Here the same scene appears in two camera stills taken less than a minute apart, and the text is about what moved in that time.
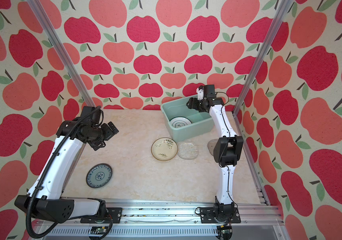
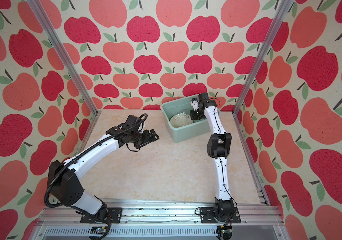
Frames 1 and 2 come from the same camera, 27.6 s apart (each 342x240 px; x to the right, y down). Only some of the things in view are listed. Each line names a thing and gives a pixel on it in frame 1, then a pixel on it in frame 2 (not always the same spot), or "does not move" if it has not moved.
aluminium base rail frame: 176,219 does not move
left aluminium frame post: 48,28 does not move
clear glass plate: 188,150 → 180,119
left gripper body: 102,134 → 136,137
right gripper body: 196,103 → 196,114
